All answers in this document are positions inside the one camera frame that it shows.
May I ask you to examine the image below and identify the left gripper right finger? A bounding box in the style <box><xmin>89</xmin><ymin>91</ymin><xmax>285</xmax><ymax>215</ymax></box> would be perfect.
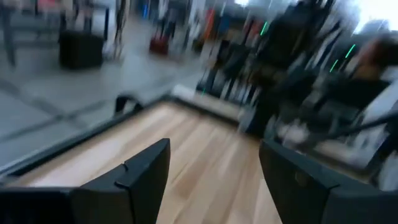
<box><xmin>259</xmin><ymin>139</ymin><xmax>398</xmax><ymax>224</ymax></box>

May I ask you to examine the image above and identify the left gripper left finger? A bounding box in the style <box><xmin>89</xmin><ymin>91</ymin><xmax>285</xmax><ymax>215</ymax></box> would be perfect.
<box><xmin>0</xmin><ymin>138</ymin><xmax>171</xmax><ymax>224</ymax></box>

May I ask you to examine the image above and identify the black crate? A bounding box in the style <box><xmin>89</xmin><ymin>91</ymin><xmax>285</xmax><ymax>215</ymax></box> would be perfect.
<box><xmin>58</xmin><ymin>30</ymin><xmax>105</xmax><ymax>70</ymax></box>

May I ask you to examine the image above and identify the red bag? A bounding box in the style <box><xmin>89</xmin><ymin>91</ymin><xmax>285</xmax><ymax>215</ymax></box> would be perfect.
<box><xmin>148</xmin><ymin>35</ymin><xmax>171</xmax><ymax>56</ymax></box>

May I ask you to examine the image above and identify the black frame clamp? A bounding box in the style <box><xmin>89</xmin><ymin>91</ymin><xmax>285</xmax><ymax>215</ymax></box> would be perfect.
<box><xmin>114</xmin><ymin>94</ymin><xmax>143</xmax><ymax>115</ymax></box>

